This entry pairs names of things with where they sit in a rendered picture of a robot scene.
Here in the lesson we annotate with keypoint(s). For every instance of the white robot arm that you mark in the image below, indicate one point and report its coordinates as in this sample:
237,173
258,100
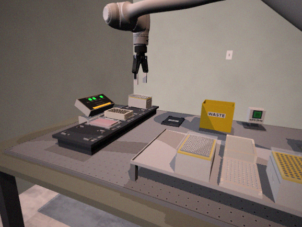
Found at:
136,17

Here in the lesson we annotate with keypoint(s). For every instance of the yellow waste bin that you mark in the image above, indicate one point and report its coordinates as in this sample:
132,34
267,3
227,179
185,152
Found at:
217,115

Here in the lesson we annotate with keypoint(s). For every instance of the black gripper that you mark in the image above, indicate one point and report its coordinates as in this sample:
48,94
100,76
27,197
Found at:
138,59

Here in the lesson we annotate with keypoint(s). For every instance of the black flat pad with label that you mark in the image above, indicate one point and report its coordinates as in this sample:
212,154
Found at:
173,121

